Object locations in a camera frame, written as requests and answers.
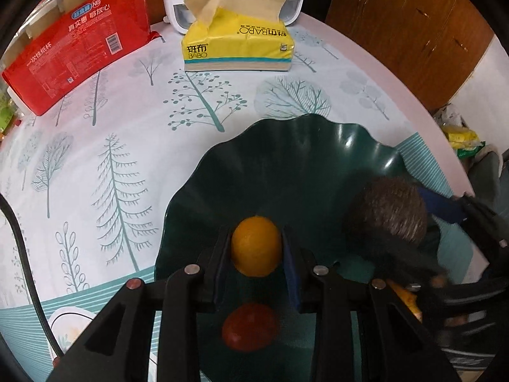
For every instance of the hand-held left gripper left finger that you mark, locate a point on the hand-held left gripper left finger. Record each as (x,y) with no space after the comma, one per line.
(222,272)

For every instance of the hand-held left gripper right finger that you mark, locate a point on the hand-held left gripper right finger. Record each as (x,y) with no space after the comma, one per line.
(290,272)

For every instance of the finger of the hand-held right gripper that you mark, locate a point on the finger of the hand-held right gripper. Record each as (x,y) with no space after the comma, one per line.
(405,255)
(441,207)

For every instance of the small yellow round fruit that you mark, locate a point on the small yellow round fruit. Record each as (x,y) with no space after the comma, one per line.
(256,246)

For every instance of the dark brown avocado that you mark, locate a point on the dark brown avocado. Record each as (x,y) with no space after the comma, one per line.
(385,211)

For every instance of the dark green wavy plate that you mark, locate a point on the dark green wavy plate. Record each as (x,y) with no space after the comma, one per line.
(286,167)

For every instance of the large red tomato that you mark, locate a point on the large red tomato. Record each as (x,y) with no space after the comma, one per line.
(250,326)

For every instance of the yellow plastic bags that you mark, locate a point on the yellow plastic bags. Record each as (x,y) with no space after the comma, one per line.
(461,135)

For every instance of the brown wooden cabinet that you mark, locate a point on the brown wooden cabinet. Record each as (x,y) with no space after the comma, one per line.
(417,28)

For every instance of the yellow tissue pack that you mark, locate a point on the yellow tissue pack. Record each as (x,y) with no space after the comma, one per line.
(234,39)

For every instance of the red paper cup package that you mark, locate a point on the red paper cup package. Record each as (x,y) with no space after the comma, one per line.
(79,36)

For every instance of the white storage box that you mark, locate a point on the white storage box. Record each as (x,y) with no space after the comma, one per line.
(171,0)

